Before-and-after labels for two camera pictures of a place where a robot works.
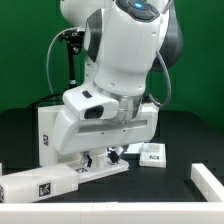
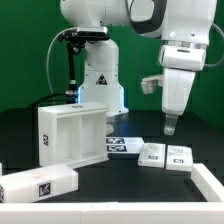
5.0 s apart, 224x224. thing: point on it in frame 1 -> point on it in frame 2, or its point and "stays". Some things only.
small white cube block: (153, 155) stays
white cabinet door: (86, 174) -> (179, 158)
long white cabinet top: (38, 184) stays
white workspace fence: (210, 211) stays
